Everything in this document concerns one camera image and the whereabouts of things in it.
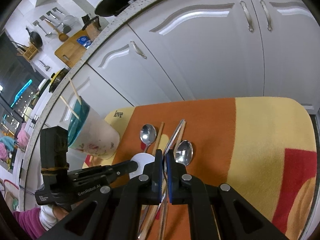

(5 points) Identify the orange yellow patterned mat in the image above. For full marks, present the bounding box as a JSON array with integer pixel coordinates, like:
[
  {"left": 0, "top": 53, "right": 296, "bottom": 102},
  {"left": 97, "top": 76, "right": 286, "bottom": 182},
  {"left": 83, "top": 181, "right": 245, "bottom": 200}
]
[{"left": 84, "top": 97, "right": 317, "bottom": 239}]

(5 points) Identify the blue white salt bag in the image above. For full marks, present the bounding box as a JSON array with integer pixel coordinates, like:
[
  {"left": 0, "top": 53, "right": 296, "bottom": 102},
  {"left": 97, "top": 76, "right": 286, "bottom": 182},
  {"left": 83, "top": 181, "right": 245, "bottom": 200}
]
[{"left": 76, "top": 36, "right": 92, "bottom": 49}]

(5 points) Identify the pink rubber glove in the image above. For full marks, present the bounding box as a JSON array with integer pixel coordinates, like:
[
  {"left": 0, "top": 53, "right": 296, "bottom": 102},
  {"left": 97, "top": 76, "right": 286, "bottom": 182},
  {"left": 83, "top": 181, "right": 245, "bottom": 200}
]
[{"left": 17, "top": 122, "right": 30, "bottom": 148}]

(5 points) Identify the gloved left hand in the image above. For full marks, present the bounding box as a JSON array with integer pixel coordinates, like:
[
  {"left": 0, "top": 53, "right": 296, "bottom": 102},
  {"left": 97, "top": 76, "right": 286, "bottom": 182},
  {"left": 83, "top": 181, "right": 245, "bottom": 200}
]
[{"left": 39, "top": 204, "right": 69, "bottom": 231}]

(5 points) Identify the wooden knife block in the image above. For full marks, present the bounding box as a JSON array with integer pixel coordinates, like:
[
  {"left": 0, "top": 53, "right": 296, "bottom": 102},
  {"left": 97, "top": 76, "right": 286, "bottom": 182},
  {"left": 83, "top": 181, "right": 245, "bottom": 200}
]
[{"left": 82, "top": 15, "right": 101, "bottom": 41}]

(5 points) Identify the silver steel fork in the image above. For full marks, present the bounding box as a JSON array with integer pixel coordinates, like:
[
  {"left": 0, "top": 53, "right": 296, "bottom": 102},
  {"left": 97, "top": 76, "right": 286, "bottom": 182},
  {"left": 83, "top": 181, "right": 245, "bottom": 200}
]
[{"left": 137, "top": 119, "right": 185, "bottom": 239}]

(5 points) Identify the hanging wooden spatula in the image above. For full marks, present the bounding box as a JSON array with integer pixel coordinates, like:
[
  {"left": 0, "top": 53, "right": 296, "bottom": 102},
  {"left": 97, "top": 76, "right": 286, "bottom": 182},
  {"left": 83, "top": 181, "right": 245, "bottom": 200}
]
[{"left": 44, "top": 18, "right": 69, "bottom": 42}]

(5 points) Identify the teal rimmed utensil holder cup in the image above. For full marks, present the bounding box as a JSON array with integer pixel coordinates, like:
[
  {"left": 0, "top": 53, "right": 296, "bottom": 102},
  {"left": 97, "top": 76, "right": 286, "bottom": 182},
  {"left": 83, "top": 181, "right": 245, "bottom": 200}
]
[{"left": 68, "top": 100, "right": 120, "bottom": 159}]

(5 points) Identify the small hanging steel spoon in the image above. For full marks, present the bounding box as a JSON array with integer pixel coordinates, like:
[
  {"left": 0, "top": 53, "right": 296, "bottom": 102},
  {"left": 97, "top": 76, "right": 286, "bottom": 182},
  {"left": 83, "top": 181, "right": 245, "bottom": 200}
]
[{"left": 39, "top": 60, "right": 50, "bottom": 72}]

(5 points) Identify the bamboo chopstick wall holder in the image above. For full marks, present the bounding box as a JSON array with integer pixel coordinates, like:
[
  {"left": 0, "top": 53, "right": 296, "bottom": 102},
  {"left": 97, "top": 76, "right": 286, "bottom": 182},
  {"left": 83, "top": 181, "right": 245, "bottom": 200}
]
[{"left": 17, "top": 42, "right": 39, "bottom": 62}]

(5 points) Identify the hanging wire skimmer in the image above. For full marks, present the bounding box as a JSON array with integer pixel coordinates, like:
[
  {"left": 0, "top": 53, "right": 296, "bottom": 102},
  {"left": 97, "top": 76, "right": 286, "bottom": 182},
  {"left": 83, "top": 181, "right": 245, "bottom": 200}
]
[{"left": 53, "top": 7, "right": 78, "bottom": 27}]

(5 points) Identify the hanging steel ladle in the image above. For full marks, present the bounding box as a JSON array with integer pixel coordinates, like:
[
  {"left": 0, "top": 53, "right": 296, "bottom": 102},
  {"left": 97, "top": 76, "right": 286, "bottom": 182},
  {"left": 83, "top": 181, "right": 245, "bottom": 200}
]
[{"left": 33, "top": 21, "right": 53, "bottom": 37}]

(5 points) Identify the white plastic spoon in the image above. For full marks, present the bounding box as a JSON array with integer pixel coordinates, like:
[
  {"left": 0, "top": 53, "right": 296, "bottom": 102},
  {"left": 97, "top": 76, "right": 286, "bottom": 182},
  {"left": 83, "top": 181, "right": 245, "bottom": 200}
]
[{"left": 129, "top": 153, "right": 155, "bottom": 179}]

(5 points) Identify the yellow lidded black casserole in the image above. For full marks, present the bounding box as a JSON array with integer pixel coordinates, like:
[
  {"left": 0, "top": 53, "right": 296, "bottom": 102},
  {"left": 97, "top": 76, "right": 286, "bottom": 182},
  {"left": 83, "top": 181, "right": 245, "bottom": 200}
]
[{"left": 49, "top": 68, "right": 69, "bottom": 93}]

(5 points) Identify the light bamboo chopstick in cup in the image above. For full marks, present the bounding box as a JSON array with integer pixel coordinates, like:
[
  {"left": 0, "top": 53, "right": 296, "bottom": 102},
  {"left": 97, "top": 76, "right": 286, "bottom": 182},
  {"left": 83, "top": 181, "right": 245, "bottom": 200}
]
[{"left": 68, "top": 77, "right": 82, "bottom": 105}]

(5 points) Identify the wooden cutting board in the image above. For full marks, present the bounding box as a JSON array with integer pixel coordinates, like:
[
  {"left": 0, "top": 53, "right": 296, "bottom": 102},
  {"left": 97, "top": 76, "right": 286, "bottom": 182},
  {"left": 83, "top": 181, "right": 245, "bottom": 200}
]
[{"left": 54, "top": 30, "right": 87, "bottom": 68}]

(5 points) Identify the hanging steel turner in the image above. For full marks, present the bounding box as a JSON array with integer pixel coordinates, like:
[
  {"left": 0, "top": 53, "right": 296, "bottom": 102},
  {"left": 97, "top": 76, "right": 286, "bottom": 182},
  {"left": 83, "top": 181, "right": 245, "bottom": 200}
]
[{"left": 47, "top": 11, "right": 72, "bottom": 34}]

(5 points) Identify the hanging black frying pan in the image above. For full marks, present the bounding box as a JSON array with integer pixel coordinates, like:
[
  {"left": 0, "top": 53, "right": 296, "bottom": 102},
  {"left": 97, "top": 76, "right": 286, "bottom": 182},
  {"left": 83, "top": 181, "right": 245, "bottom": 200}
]
[{"left": 25, "top": 27, "right": 43, "bottom": 48}]

